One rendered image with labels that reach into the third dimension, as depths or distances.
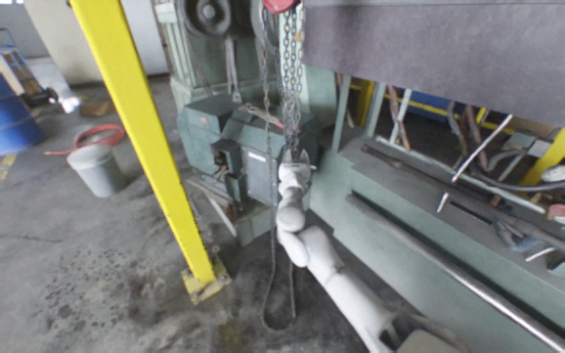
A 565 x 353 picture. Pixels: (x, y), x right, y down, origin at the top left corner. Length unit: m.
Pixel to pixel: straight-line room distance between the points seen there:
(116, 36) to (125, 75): 0.09
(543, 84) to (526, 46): 0.11
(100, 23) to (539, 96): 1.16
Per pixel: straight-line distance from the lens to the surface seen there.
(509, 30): 0.95
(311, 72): 1.52
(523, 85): 0.94
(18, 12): 14.75
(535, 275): 1.12
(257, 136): 1.02
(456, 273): 1.12
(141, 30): 6.73
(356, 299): 0.46
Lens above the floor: 1.27
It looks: 37 degrees down
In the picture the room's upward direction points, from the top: straight up
